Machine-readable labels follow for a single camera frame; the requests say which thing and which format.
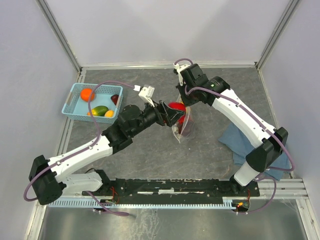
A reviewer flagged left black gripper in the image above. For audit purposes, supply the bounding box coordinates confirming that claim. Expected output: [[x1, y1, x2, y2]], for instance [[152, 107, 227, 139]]
[[130, 97, 186, 137]]

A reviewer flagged red bell pepper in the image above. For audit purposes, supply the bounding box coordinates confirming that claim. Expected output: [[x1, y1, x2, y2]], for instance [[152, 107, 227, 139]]
[[178, 114, 192, 125]]

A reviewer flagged red apple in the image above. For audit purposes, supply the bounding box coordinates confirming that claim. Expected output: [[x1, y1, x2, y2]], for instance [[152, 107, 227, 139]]
[[168, 102, 186, 114]]

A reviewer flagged clear zip top bag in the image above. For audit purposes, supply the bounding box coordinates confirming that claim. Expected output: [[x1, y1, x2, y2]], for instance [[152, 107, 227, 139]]
[[171, 106, 196, 144]]

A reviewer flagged dark purple fruit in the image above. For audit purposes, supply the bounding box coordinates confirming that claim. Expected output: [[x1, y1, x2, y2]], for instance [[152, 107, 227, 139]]
[[178, 122, 195, 138]]

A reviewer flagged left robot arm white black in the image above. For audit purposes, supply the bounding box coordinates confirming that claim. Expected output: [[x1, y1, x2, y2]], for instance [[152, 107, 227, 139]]
[[28, 101, 185, 205]]

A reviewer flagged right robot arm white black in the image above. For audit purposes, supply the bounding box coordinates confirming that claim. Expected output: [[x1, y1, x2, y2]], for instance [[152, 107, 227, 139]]
[[173, 62, 288, 196]]

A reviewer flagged small dark red fruit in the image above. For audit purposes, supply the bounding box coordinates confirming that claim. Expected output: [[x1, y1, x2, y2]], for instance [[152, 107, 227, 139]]
[[110, 94, 119, 106]]

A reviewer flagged small yellow fruit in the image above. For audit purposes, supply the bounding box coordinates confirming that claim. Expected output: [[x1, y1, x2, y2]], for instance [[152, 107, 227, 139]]
[[104, 110, 114, 118]]

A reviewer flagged blue cloth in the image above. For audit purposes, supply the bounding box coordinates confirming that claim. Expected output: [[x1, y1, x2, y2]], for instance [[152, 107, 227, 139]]
[[218, 123, 291, 169]]

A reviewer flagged light blue plastic basket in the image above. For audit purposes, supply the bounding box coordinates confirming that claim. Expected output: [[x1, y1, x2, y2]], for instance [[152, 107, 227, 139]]
[[61, 83, 123, 124]]

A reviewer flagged green yellow mango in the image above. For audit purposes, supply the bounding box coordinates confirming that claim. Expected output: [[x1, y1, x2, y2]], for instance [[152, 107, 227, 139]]
[[87, 105, 109, 117]]

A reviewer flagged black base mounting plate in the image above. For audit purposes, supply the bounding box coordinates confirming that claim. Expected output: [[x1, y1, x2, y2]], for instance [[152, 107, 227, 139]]
[[92, 169, 260, 206]]

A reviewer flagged orange fruit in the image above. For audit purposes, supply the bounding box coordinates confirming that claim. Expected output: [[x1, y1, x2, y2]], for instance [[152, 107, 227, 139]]
[[80, 88, 96, 102]]

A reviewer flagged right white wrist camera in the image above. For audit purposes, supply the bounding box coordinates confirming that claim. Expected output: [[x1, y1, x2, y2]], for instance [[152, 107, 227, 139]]
[[173, 63, 190, 75]]

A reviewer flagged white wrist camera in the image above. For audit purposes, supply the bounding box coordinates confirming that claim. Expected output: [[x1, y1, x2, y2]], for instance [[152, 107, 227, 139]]
[[173, 63, 190, 75], [133, 85, 155, 108]]

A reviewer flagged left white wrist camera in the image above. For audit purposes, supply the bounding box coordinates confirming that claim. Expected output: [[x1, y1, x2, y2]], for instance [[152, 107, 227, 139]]
[[133, 85, 155, 108]]

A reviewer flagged light blue cable duct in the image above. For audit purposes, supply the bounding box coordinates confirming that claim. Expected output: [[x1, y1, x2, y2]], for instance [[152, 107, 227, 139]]
[[47, 197, 236, 210]]

